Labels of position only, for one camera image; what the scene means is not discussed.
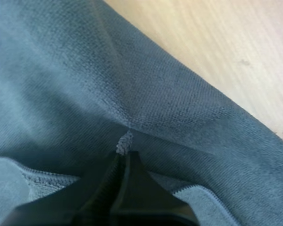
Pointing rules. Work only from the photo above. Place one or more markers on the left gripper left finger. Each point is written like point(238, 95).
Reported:
point(68, 207)

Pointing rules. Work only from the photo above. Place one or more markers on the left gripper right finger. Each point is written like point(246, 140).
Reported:
point(146, 204)

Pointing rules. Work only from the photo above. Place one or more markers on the dark grey towel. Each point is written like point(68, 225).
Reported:
point(85, 82)

